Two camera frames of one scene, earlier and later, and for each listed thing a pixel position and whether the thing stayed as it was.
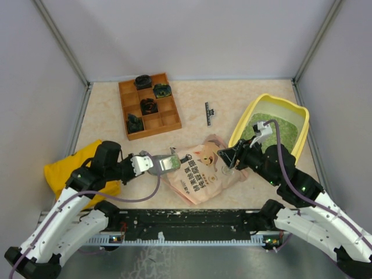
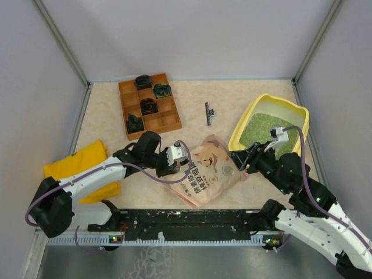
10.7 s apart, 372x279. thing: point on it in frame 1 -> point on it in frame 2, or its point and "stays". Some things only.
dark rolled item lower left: (134, 124) stays
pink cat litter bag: (206, 175) stays
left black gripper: (128, 158) -> (166, 170)
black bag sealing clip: (209, 112) stays
